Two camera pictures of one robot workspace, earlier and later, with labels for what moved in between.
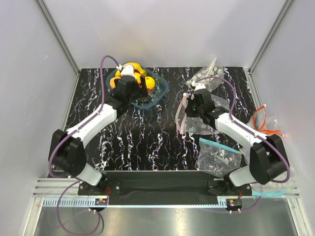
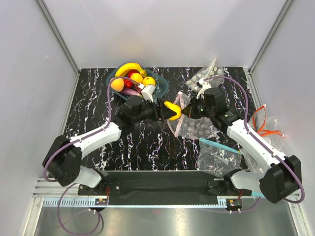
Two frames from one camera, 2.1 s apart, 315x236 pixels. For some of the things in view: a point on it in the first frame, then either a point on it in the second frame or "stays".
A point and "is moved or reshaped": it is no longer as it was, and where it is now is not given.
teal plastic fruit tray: [155, 94] stays
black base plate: [162, 187] stays
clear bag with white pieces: [209, 70] stays
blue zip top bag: [216, 160] stays
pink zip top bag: [187, 125] is moved or reshaped
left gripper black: [143, 89] -> [165, 113]
